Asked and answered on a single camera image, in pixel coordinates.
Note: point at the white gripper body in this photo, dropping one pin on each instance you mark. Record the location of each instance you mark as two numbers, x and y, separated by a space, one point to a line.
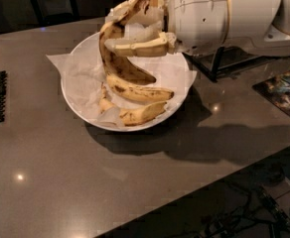
198 19

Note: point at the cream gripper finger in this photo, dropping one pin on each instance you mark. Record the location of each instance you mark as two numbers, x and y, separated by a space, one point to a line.
144 12
139 41

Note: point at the spotted banana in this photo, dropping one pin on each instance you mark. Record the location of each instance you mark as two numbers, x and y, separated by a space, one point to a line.
122 66
137 92
127 116

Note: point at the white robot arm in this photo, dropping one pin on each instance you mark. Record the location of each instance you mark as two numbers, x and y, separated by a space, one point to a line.
258 27

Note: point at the spotted banana bottom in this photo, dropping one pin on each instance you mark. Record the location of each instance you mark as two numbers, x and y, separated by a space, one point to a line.
127 116

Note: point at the white bowl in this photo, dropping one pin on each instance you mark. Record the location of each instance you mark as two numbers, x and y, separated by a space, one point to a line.
82 109

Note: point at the white paper liner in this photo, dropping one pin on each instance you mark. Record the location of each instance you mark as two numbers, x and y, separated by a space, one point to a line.
78 76

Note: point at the dark appliance in background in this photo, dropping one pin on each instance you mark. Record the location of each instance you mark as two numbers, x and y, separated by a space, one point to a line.
54 12

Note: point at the black wire condiment rack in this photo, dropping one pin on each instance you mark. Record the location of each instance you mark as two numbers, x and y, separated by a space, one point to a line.
226 62

